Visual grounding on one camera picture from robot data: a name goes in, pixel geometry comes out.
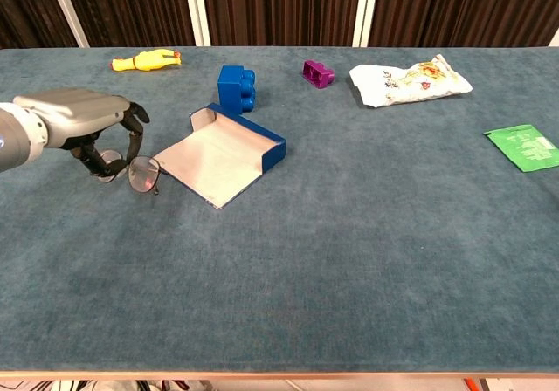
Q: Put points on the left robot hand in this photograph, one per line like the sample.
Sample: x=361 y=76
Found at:
x=78 y=116

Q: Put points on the wire-rimmed eyeglasses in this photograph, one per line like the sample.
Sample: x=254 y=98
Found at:
x=144 y=176

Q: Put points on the blue glasses case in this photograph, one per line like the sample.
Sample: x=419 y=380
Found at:
x=214 y=164

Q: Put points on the blue toy brick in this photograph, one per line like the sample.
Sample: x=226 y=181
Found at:
x=233 y=87

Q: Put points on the yellow rubber chicken toy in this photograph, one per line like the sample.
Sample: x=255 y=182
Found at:
x=146 y=60

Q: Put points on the dark brown pleated curtain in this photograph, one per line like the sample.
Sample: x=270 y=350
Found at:
x=279 y=7
x=26 y=7
x=131 y=7
x=458 y=7

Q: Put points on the purple toy brick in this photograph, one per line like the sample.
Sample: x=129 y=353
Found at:
x=321 y=77

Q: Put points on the teal table cloth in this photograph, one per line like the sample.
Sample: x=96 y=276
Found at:
x=327 y=255

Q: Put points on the white snack bag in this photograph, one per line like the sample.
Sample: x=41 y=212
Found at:
x=406 y=83

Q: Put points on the green sachet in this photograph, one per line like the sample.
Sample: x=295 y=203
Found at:
x=526 y=146

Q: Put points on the white aluminium frame post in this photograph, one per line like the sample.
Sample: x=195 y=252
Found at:
x=554 y=39
x=65 y=7
x=196 y=7
x=366 y=7

